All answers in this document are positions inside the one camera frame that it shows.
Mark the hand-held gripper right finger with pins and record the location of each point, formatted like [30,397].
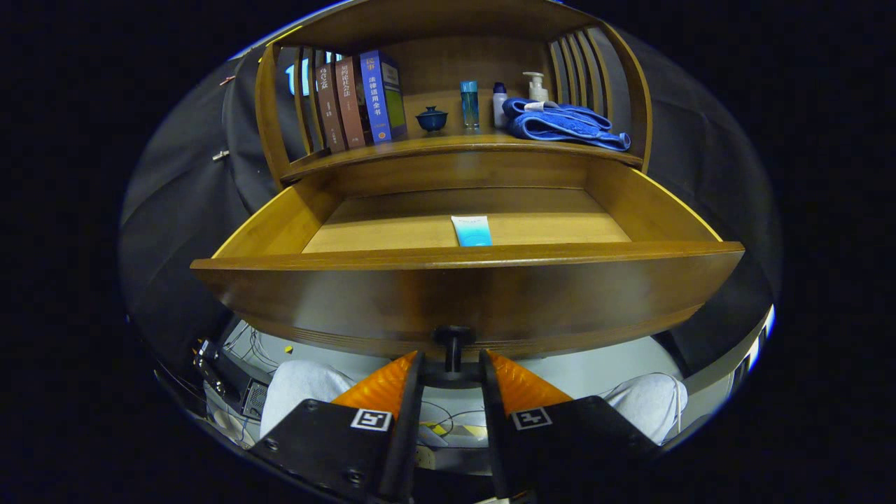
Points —
[493,434]

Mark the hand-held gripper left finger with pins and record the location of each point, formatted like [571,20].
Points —
[409,434]

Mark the wooden drawer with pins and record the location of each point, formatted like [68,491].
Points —
[490,301]

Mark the blue cosmetic tube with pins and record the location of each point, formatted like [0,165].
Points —
[472,231]

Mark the wooden countertop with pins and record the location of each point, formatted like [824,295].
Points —
[448,143]

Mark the wooden cabinet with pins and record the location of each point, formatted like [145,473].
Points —
[476,63]

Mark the person's left leg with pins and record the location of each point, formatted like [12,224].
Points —
[301,392]

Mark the person's leg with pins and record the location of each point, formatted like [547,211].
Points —
[301,392]
[651,406]

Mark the black equipment box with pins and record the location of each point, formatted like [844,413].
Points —
[255,399]

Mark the person's right leg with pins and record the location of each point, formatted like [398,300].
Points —
[651,406]

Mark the blue lidded teacup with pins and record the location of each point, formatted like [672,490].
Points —
[432,120]

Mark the blue folded towel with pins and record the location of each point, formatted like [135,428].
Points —
[560,126]

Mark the white bottle blue cap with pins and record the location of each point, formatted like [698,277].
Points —
[499,108]

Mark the teal glass bottle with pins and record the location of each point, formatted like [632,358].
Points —
[470,105]

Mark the dark brown book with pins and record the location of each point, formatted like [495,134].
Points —
[330,108]

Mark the blue book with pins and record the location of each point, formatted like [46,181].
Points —
[378,98]

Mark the reddish brown book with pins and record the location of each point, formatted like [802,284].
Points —
[349,101]

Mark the white pump bottle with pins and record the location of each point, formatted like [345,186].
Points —
[537,89]

